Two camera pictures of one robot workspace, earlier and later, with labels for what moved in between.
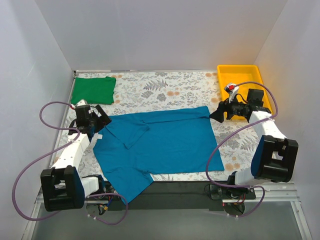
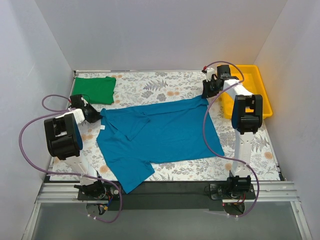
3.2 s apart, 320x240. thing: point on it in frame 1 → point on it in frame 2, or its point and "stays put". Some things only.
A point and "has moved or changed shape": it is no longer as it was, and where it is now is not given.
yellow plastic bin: (237, 74) stays put
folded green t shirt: (95, 90) stays put
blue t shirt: (133, 148) has moved or changed shape
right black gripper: (225, 110) → (210, 86)
